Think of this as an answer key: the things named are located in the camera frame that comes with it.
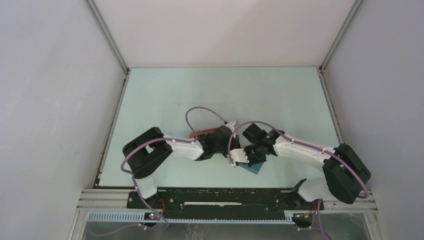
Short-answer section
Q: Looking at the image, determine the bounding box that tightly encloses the blue card holder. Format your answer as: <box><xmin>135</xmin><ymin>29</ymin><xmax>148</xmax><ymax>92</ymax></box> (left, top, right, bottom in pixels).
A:
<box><xmin>238</xmin><ymin>162</ymin><xmax>264</xmax><ymax>175</ymax></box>

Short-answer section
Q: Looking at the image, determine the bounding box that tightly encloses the pink oval tray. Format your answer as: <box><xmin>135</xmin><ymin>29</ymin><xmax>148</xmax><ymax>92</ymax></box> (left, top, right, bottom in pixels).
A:
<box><xmin>188</xmin><ymin>127</ymin><xmax>218</xmax><ymax>139</ymax></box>

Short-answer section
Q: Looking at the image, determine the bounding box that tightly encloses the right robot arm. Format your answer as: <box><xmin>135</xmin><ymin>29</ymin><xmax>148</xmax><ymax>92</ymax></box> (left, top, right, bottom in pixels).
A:
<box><xmin>230</xmin><ymin>123</ymin><xmax>372</xmax><ymax>209</ymax></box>

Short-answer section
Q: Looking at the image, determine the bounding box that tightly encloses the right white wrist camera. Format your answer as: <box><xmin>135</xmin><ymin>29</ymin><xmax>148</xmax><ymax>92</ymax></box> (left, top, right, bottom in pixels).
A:
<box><xmin>228</xmin><ymin>148</ymin><xmax>250</xmax><ymax>168</ymax></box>

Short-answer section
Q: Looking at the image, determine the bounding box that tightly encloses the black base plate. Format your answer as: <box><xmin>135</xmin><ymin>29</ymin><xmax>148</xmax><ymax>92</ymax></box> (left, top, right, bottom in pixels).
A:
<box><xmin>126</xmin><ymin>187</ymin><xmax>324</xmax><ymax>221</ymax></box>

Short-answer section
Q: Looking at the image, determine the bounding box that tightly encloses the aluminium frame rail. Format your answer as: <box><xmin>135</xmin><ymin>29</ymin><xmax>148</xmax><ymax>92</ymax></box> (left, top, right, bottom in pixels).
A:
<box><xmin>77</xmin><ymin>187</ymin><xmax>378</xmax><ymax>224</ymax></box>

